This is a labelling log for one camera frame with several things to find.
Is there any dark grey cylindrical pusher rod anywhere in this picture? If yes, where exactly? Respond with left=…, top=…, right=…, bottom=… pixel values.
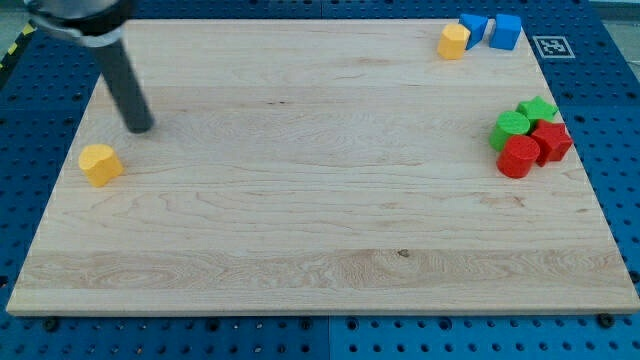
left=91, top=40, right=154, bottom=134

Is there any yellow heart block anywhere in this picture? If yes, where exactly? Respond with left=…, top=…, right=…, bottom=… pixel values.
left=78, top=144, right=124, bottom=187

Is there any light wooden board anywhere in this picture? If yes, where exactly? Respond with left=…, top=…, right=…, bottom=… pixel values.
left=7, top=20, right=639, bottom=317

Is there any left black board bolt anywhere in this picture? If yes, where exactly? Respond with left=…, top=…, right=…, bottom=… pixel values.
left=42, top=317, right=60, bottom=332

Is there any black board bolt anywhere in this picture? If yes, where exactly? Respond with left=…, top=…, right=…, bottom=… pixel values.
left=42, top=317, right=60, bottom=332
left=596, top=313, right=616, bottom=329

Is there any right black board bolt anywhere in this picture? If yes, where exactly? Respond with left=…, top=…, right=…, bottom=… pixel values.
left=596, top=313, right=616, bottom=329

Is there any yellow hexagon block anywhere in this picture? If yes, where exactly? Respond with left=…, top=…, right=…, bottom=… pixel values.
left=437, top=23, right=471, bottom=60

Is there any blue triangle block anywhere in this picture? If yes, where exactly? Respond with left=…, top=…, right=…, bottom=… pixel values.
left=459, top=13, right=489, bottom=50

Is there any green cylinder block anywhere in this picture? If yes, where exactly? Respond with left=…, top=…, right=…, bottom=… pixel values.
left=489, top=111, right=530, bottom=152

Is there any blue cube block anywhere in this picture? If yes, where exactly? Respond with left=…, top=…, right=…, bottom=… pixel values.
left=489, top=14, right=522, bottom=50

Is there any red cylinder block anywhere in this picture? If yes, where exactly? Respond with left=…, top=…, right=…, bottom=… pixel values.
left=496, top=135, right=540, bottom=179

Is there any green star block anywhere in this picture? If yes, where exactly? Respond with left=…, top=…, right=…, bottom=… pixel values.
left=516, top=96, right=558, bottom=127

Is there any white fiducial marker tag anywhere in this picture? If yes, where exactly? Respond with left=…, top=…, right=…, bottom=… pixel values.
left=532, top=35, right=575, bottom=59

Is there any red star block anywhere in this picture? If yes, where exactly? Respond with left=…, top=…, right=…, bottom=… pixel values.
left=530, top=119, right=573, bottom=167

